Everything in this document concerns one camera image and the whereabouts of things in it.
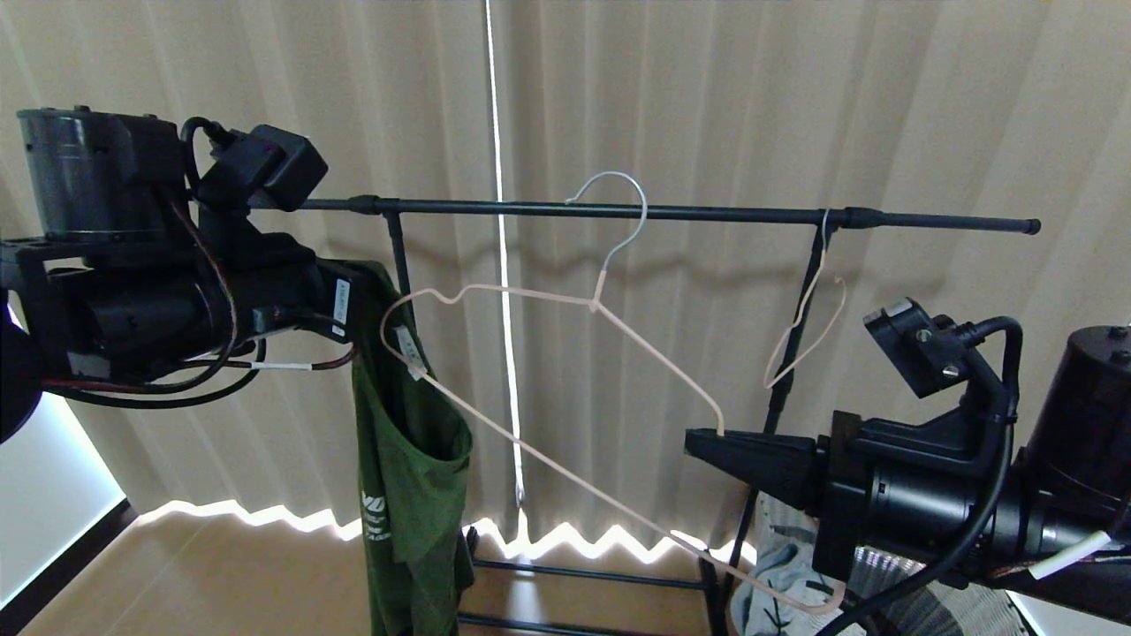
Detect beige curtain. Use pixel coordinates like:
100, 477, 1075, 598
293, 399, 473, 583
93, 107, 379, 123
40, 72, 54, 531
0, 0, 1131, 568

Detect pale grey shorts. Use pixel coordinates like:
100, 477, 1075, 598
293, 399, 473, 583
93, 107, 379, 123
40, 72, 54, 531
732, 530, 831, 636

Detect black cable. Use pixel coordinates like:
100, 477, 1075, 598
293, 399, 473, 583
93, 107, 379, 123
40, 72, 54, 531
817, 316, 1026, 636
44, 340, 268, 409

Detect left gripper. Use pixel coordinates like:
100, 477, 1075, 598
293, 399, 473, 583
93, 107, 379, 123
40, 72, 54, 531
181, 234, 379, 354

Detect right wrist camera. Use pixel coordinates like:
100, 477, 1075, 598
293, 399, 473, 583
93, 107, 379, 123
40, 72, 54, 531
863, 298, 1008, 425

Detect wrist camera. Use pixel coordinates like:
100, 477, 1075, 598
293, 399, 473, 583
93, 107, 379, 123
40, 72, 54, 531
863, 298, 1008, 425
181, 117, 330, 213

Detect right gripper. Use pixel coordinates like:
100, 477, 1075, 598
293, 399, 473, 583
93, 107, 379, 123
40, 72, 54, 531
813, 402, 1026, 582

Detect black clothes rack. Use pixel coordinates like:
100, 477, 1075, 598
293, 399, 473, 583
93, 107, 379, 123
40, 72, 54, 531
300, 195, 1042, 636

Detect pink clothes hanger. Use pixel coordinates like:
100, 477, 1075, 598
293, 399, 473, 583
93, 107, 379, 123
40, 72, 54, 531
763, 212, 847, 390
380, 170, 847, 615

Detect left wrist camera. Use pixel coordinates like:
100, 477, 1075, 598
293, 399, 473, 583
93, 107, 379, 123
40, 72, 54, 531
181, 117, 330, 213

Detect green printed t-shirt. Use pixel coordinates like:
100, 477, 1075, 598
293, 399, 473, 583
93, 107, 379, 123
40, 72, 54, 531
352, 261, 475, 636

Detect white laundry basket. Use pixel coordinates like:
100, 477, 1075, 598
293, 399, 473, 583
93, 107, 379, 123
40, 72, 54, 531
732, 495, 1035, 636

